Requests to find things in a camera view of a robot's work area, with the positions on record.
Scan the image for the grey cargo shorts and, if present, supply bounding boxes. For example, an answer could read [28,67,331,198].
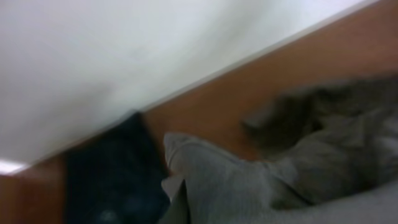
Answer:
[161,75,397,223]

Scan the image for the dark navy folded garment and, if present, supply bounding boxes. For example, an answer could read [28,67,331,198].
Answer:
[65,113,170,224]

